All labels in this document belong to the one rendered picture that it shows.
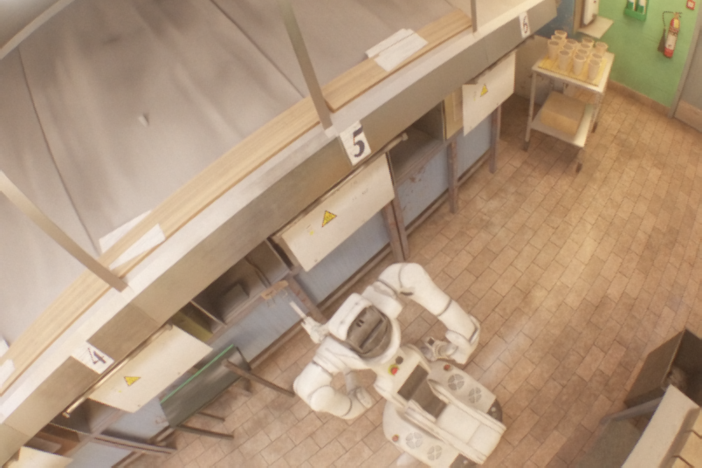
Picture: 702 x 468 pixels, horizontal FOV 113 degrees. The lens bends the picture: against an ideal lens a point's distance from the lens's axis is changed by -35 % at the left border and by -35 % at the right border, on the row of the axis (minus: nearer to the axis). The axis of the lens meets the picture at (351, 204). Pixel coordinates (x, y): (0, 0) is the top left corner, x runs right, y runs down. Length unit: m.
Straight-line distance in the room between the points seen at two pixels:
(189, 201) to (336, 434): 1.82
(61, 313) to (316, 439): 1.78
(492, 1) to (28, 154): 2.19
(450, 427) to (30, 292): 1.90
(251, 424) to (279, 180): 1.96
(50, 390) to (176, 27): 1.46
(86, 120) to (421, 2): 1.47
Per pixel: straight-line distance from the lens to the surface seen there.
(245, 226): 1.14
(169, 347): 1.69
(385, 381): 1.28
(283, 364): 2.67
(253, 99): 1.24
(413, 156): 2.21
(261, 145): 1.12
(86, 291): 1.23
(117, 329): 1.26
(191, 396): 2.15
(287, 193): 1.16
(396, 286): 1.09
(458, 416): 1.92
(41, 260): 1.39
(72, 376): 1.42
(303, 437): 2.53
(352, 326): 0.96
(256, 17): 1.49
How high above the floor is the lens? 2.37
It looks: 48 degrees down
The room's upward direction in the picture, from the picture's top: 20 degrees counter-clockwise
